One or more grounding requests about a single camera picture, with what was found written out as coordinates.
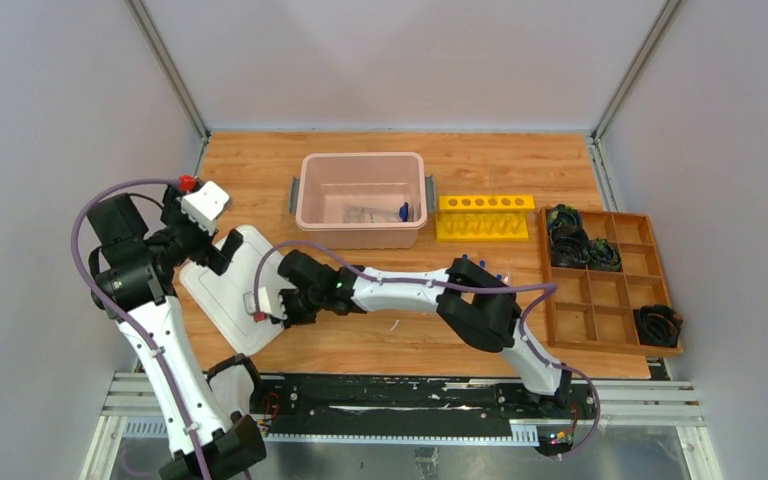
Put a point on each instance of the left grey bin handle clip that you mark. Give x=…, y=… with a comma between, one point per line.
x=293, y=195

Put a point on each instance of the yellow test tube rack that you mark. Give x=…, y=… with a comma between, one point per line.
x=483, y=218

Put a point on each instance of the wooden compartment tray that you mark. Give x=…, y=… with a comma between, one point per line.
x=593, y=310

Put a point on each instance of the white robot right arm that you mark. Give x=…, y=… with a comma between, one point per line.
x=478, y=307

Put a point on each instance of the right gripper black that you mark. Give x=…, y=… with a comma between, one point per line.
x=292, y=317

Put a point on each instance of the white bin lid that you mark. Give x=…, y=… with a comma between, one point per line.
x=221, y=297

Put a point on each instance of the grey bin handle clip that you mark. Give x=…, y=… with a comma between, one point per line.
x=293, y=195
x=431, y=194

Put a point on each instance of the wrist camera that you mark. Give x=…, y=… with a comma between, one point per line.
x=206, y=206
x=265, y=304

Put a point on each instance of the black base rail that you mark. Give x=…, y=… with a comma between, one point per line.
x=421, y=409

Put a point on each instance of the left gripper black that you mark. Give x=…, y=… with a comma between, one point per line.
x=201, y=241

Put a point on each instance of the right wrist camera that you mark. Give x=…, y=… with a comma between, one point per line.
x=265, y=304

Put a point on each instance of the syringe with blue base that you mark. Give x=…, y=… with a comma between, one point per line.
x=366, y=214

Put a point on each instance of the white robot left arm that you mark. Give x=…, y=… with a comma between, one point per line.
x=130, y=272

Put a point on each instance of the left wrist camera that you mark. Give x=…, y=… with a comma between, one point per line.
x=206, y=206

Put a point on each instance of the pink plastic bin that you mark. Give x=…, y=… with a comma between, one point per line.
x=331, y=181

